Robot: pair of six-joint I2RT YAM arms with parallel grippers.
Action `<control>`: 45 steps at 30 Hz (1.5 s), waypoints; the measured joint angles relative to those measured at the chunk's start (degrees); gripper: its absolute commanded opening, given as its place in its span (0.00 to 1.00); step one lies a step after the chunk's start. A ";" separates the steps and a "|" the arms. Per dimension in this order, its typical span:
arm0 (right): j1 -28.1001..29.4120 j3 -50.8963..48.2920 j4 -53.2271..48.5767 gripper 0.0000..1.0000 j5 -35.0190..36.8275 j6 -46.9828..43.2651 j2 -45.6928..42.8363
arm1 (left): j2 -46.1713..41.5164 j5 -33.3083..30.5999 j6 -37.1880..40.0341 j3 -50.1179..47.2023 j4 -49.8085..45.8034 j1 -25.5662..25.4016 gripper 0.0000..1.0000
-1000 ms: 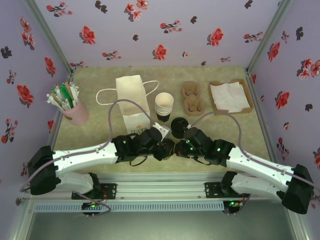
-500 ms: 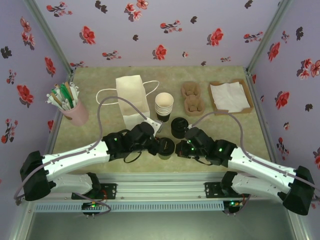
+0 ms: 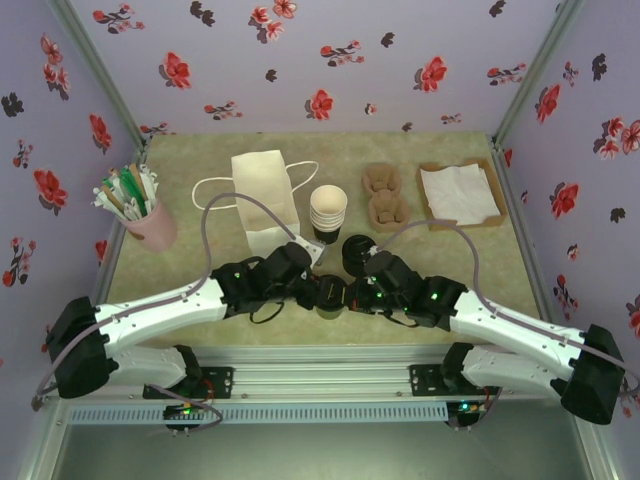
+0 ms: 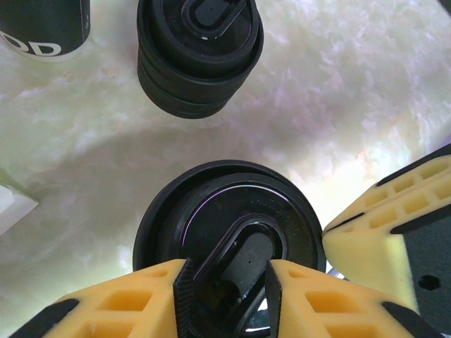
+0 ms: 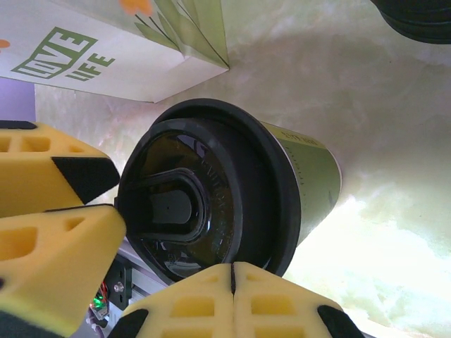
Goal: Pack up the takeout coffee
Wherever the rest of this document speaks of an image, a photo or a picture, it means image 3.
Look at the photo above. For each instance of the aluminium mounting beam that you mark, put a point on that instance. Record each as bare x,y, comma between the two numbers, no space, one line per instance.
320,370

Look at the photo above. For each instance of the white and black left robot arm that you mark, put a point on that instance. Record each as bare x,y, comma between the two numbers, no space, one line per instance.
160,307

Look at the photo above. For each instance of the pink cup with straws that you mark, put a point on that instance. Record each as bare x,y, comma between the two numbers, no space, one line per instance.
112,260

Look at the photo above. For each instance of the white sachet stick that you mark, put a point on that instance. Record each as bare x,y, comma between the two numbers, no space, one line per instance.
150,177
132,209
98,192
117,176
102,206

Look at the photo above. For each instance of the black controller board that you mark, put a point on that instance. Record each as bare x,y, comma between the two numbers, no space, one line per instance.
465,410
182,415

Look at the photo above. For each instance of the stacked paper cups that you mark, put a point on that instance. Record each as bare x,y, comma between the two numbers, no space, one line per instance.
327,200

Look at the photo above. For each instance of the brown cardboard tray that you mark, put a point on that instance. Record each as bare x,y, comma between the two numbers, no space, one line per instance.
423,197

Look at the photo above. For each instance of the brown pulp cup carrier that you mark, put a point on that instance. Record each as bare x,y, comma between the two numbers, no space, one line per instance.
382,180

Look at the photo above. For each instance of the aluminium frame post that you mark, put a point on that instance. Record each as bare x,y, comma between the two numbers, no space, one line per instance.
535,75
102,75

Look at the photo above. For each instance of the white napkin stack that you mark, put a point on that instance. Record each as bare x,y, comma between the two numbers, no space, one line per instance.
457,192

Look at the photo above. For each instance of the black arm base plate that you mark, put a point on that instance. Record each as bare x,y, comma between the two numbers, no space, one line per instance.
422,380
222,380

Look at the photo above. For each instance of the aluminium frame rail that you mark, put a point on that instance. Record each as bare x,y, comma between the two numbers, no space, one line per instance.
42,445
597,450

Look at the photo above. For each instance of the brown sachet stick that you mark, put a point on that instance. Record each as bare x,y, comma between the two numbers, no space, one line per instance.
111,196
141,186

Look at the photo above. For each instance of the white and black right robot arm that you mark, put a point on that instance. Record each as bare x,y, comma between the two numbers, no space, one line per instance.
520,325

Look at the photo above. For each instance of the aluminium side rail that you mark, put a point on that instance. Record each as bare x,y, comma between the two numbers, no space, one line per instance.
515,200

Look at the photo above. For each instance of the green sachet stick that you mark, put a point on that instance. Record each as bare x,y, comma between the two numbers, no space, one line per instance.
134,192
109,179

